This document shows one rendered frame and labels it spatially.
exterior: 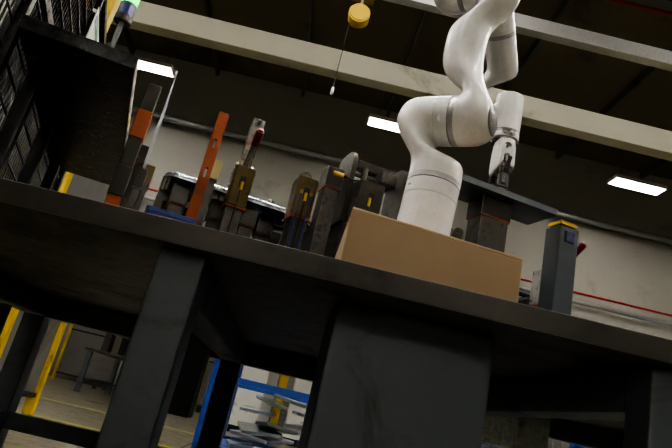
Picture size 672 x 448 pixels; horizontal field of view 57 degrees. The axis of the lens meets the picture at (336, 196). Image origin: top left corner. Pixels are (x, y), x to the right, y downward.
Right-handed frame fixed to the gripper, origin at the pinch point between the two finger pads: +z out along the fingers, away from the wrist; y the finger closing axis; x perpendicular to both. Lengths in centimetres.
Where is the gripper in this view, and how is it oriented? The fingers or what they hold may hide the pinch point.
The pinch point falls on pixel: (497, 189)
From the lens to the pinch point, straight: 188.7
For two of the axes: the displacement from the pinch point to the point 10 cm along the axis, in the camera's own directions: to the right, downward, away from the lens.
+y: -0.9, 3.2, 9.4
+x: -9.7, -2.3, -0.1
